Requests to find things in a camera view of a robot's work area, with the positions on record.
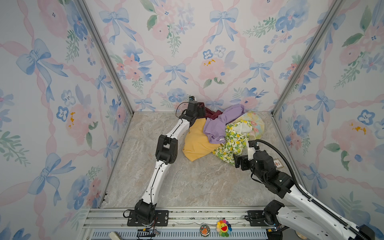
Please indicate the orange oval badge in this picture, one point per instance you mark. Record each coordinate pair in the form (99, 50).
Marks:
(205, 230)

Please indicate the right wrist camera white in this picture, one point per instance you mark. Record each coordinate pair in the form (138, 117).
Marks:
(253, 147)

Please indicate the aluminium rail frame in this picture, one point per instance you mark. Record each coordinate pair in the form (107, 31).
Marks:
(184, 224)

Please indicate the white object front edge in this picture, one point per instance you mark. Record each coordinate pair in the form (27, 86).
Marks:
(114, 236)

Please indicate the corner aluminium post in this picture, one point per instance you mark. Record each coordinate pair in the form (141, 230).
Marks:
(321, 32)
(102, 50)

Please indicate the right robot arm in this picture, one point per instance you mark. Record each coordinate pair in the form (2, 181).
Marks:
(320, 222)

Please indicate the purple cloth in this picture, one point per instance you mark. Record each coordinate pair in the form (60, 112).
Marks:
(215, 130)

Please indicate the right corner aluminium post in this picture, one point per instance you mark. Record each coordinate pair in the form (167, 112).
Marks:
(321, 32)

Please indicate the left corner aluminium post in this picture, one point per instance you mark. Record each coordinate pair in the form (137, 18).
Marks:
(102, 50)

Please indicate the maroon shirt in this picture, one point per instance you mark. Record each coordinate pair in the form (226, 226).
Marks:
(213, 113)

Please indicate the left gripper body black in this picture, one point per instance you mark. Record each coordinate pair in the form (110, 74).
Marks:
(196, 115)

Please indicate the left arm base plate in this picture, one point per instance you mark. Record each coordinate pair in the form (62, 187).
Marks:
(157, 218)

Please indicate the round beige disc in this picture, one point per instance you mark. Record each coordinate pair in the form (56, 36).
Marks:
(301, 236)

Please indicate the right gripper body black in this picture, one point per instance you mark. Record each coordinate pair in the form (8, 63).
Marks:
(247, 165)

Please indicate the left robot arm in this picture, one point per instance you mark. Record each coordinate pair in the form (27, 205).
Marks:
(166, 154)

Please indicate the lemon print cloth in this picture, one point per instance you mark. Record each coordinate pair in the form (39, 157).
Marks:
(236, 138)

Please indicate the small card on table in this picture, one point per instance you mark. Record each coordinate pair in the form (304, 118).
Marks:
(278, 164)

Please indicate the yellow cloth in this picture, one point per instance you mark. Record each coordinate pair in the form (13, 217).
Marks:
(197, 144)

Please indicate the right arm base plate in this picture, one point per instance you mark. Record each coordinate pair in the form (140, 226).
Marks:
(256, 218)

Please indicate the rainbow sunflower toy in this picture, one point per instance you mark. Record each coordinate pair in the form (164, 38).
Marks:
(224, 228)

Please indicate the pastel floral cloth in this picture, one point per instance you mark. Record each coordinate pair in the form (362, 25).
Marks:
(251, 124)

